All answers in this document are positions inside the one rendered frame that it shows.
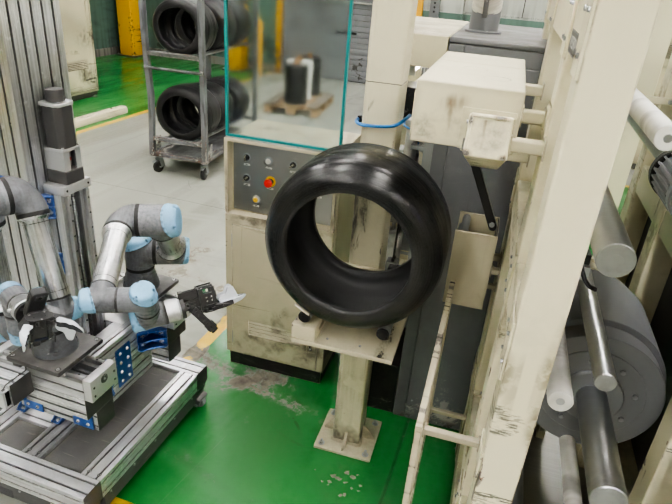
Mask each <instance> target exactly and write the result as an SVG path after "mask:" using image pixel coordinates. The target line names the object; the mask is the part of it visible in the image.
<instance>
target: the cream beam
mask: <svg viewBox="0 0 672 504"><path fill-rule="evenodd" d="M525 96H526V75H525V60H524V59H515V58H506V57H497V56H488V55H478V54H469V53H460V52H451V51H447V52H446V53H445V54H444V55H443V56H442V57H441V58H440V59H439V60H438V61H437V62H436V63H435V64H434V65H432V66H431V67H430V68H429V69H428V70H427V71H426V72H425V73H424V74H423V75H422V76H421V77H420V78H419V79H418V80H417V86H416V90H415V95H414V103H413V111H412V118H411V126H410V131H409V134H410V140H414V141H421V142H427V143H434V144H441V145H448V146H455V147H458V148H461V144H462V139H463V137H466V132H467V127H468V124H467V123H466V122H467V119H468V120H469V116H470V114H471V113H473V112H474V113H481V114H489V115H496V116H504V117H511V118H513V119H514V126H513V131H512V135H513V138H515V139H516V138H517V133H518V129H519V124H520V120H521V115H522V110H523V106H524V101H525Z"/></svg>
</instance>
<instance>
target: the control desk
mask: <svg viewBox="0 0 672 504"><path fill-rule="evenodd" d="M360 137H361V134H357V133H350V132H343V143H342V144H348V143H360ZM321 152H323V151H322V150H316V149H309V148H303V147H297V146H290V145H284V144H278V143H271V142H265V141H258V140H252V139H246V138H239V137H233V136H225V137H224V181H225V211H226V212H225V235H226V284H230V285H231V286H233V287H234V289H235V291H236V293H237V294H243V293H245V294H246V296H245V297H244V298H243V299H242V300H240V301H238V302H236V303H234V304H232V305H230V306H227V350H230V361H231V362H235V363H239V364H243V365H247V366H251V367H255V368H259V369H263V370H267V371H271V372H275V373H279V374H283V375H287V376H291V377H295V378H299V379H303V380H307V381H311V382H315V383H319V384H320V382H321V380H322V378H323V376H324V374H325V372H326V370H327V368H328V366H329V364H330V362H331V360H332V358H333V356H334V354H335V352H334V351H330V350H325V349H321V348H317V347H313V346H308V345H304V344H300V343H296V342H292V341H291V337H292V336H291V334H292V323H293V321H294V320H295V318H296V317H297V315H298V314H299V312H300V311H301V310H300V309H299V308H297V307H296V306H295V303H297V302H296V301H294V300H293V299H292V298H291V296H290V295H289V294H288V293H287V292H286V291H285V289H284V288H283V287H282V285H281V284H280V282H279V281H278V279H277V278H276V276H275V274H274V272H273V270H272V267H271V265H270V262H269V259H268V255H267V251H266V244H265V227H266V220H267V216H268V212H269V209H270V206H271V203H272V201H273V199H274V197H275V195H276V193H277V192H278V190H279V189H280V187H281V186H282V185H283V183H284V182H285V181H286V180H287V179H288V178H289V177H290V176H291V175H293V174H294V173H295V172H296V171H297V170H298V169H300V168H301V167H302V166H303V165H304V164H306V163H307V162H308V161H309V160H310V159H312V158H313V157H314V156H316V155H317V154H319V153H321ZM354 201H355V195H352V194H344V193H335V194H328V195H323V196H320V197H317V200H316V205H315V220H316V225H317V229H318V232H319V234H320V236H321V238H322V240H323V242H324V243H325V245H326V246H327V247H328V249H329V250H330V251H331V252H332V253H333V254H334V255H335V256H336V257H338V258H339V259H340V260H342V261H343V262H347V263H349V255H350V244H351V234H352V223H353V215H354Z"/></svg>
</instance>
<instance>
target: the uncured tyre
mask: <svg viewBox="0 0 672 504"><path fill-rule="evenodd" d="M335 193H344V194H352V195H357V196H360V197H363V198H366V199H368V200H371V201H373V202H375V203H376V204H378V205H379V206H381V207H382V208H384V209H385V210H386V211H387V212H389V213H390V214H391V215H392V216H393V217H394V218H395V220H396V221H397V222H398V223H399V225H400V226H401V228H402V229H403V231H404V233H405V235H406V237H407V240H408V242H409V246H410V250H411V258H410V259H409V260H408V261H406V262H405V263H403V264H401V265H400V266H397V267H395V268H392V269H388V270H382V271H369V270H363V269H359V268H356V267H353V266H351V265H349V264H347V263H345V262H343V261H342V260H340V259H339V258H338V257H336V256H335V255H334V254H333V253H332V252H331V251H330V250H329V249H328V247H327V246H326V245H325V243H324V242H323V240H322V238H321V236H320V234H319V232H318V229H317V225H316V220H315V205H316V200H317V197H320V196H323V195H328V194H335ZM450 241H451V219H450V214H449V209H448V206H447V203H446V200H445V198H444V196H443V194H442V192H441V190H440V188H439V187H438V185H437V183H436V182H435V181H434V179H433V178H432V177H431V175H430V174H429V173H428V172H427V171H426V170H425V169H424V168H423V167H422V166H421V165H420V164H419V163H417V162H416V161H415V160H413V159H412V158H410V157H409V156H407V155H406V154H404V153H402V152H400V151H398V150H395V149H393V148H390V147H387V146H383V145H379V144H372V143H348V144H342V145H338V146H335V147H332V148H329V149H327V150H325V151H323V152H321V153H319V154H317V155H316V156H314V157H313V158H312V159H310V160H309V161H308V162H307V163H306V164H304V165H303V166H302V167H301V168H300V169H298V170H297V171H296V172H295V173H294V174H293V175H291V176H290V177H289V178H288V179H287V180H286V181H285V182H284V183H283V185H282V186H281V187H280V189H279V190H278V192H277V193H276V195H275V197H274V199H273V201H272V203H271V206H270V209H269V212H268V216H267V220H266V227H265V244H266V251H267V255H268V259H269V262H270V265H271V267H272V270H273V272H274V274H275V276H276V278H277V279H278V281H279V282H280V284H281V285H282V287H283V288H284V289H285V291H286V292H287V293H288V294H289V295H290V296H291V298H292V299H293V300H294V301H296V302H297V303H298V304H299V305H300V306H302V307H303V308H304V309H305V310H307V311H308V312H310V313H311V314H313V315H315V316H317V317H318V318H320V319H323V320H325V321H327V322H330V323H333V324H336V325H339V326H344V327H349V328H358V329H369V328H378V327H383V326H387V325H390V324H393V323H396V322H398V321H400V320H402V319H404V318H406V317H408V316H409V315H411V314H412V313H413V312H415V311H416V310H417V309H418V308H419V307H421V306H422V305H423V304H424V303H425V302H426V301H427V300H428V298H429V297H430V296H431V295H432V293H433V292H434V290H435V288H436V287H437V285H438V283H439V281H440V278H441V275H442V272H443V269H444V265H445V261H446V258H447V254H448V250H449V246H450Z"/></svg>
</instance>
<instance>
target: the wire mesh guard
mask: <svg viewBox="0 0 672 504"><path fill-rule="evenodd" d="M454 286H455V281H453V280H450V285H449V289H448V293H447V297H446V301H445V305H444V309H443V314H442V318H441V322H440V326H439V330H438V334H437V339H436V343H435V347H434V351H433V355H432V359H431V363H430V368H429V372H428V376H427V380H426V384H425V388H424V393H423V397H422V401H421V405H420V409H419V413H418V417H417V422H416V426H415V432H414V438H413V444H412V449H411V455H410V461H409V466H408V472H407V478H406V483H405V489H404V495H403V500H402V504H412V499H413V494H414V489H415V485H416V480H417V475H418V471H419V466H420V461H421V457H422V452H423V447H424V442H425V438H426V435H424V436H423V437H422V431H423V426H424V422H426V425H428V424H429V419H430V414H431V409H432V403H433V398H434V393H435V388H436V382H437V377H438V372H439V367H440V361H441V356H442V351H443V345H444V340H445V335H446V330H447V324H448V319H449V314H450V308H451V299H452V295H453V290H454Z"/></svg>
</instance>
